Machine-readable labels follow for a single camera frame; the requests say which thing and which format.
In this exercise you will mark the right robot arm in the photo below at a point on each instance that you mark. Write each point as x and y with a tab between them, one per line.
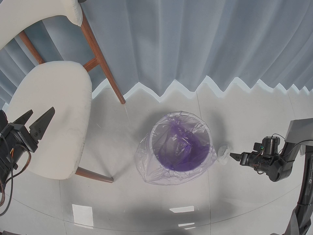
298	131

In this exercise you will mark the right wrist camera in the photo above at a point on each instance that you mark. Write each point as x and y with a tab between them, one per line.
258	147

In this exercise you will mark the blue-grey curtain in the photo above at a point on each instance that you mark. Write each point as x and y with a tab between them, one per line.
195	33

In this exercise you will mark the white trash bin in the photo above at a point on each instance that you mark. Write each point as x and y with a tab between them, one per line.
154	143

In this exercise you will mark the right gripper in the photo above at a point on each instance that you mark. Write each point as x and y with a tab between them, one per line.
247	159

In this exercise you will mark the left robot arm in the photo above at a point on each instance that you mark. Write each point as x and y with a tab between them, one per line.
3	177

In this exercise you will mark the crumpled white paper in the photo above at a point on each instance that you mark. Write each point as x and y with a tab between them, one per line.
224	154

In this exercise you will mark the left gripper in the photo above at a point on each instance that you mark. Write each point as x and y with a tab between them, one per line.
24	141

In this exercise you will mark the purple plastic bag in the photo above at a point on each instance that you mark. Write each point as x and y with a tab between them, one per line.
181	153

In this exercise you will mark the cream padded wooden chair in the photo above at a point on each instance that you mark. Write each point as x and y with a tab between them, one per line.
49	94

